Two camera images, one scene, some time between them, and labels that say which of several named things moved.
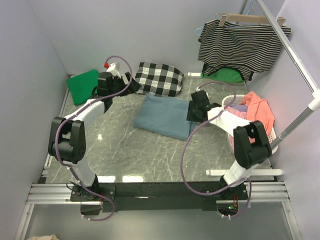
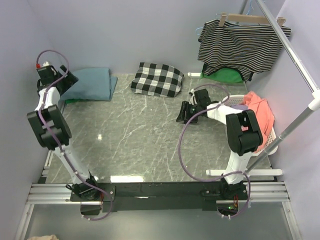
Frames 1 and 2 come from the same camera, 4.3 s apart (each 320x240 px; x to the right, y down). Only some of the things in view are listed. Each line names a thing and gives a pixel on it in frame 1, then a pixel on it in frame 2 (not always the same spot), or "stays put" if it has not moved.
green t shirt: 82,86 -> 68,101
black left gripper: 126,81 -> 69,78
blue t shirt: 165,116 -> 93,84
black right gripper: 190,111 stays put
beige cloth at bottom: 51,237 stays put
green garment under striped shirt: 224,74 stays put
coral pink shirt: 258,109 stays put
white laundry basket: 232,100 stays put
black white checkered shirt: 159,80 stays put
